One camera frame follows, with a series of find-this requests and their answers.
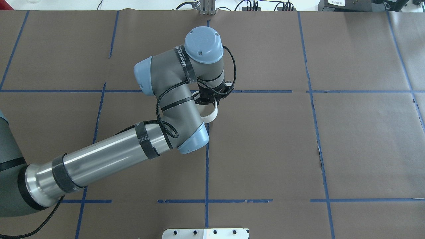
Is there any aluminium frame post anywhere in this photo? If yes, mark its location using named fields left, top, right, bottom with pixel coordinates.
left=197, top=0, right=217, bottom=15

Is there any white mug black handle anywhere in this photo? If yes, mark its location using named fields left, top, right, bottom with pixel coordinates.
left=196, top=101, right=218, bottom=123

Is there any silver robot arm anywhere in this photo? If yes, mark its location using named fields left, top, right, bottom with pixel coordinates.
left=0, top=26, right=234, bottom=217

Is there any black computer box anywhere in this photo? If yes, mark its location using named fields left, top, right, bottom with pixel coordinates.
left=317, top=0, right=373, bottom=12

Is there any white camera pole base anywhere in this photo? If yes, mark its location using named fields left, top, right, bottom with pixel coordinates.
left=162, top=228, right=250, bottom=239

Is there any brown paper table cover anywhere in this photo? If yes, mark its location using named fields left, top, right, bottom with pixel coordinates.
left=1, top=9, right=424, bottom=239

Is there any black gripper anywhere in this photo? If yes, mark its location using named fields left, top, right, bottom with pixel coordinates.
left=193, top=87, right=223, bottom=106

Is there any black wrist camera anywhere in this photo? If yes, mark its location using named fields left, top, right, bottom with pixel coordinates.
left=221, top=81, right=234, bottom=99

